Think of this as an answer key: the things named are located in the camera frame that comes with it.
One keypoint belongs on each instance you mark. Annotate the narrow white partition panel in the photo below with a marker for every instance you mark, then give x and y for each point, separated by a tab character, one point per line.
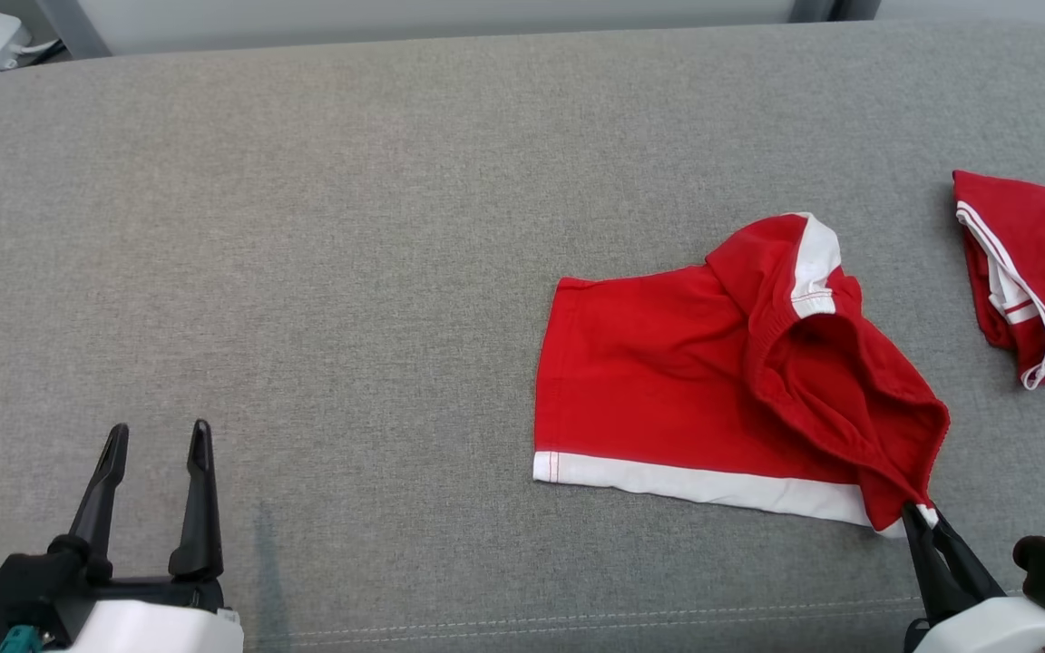
985	11

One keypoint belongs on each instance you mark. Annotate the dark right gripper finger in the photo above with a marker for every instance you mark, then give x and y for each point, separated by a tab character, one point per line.
931	571
967	567

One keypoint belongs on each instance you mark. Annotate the grey partition post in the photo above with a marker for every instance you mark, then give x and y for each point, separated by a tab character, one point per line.
854	9
73	27
813	9

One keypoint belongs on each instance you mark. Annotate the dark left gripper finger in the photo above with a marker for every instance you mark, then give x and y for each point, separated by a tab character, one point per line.
96	503
199	508

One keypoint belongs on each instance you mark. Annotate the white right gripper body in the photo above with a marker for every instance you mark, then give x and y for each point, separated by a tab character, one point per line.
1003	630

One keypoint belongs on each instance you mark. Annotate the wide white partition panel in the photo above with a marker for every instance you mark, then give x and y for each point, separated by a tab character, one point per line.
441	14

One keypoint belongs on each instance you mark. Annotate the red shorts white hem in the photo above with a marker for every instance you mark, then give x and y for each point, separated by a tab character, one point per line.
649	381

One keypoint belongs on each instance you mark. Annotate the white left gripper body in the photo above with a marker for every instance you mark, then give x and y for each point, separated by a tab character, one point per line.
160	626

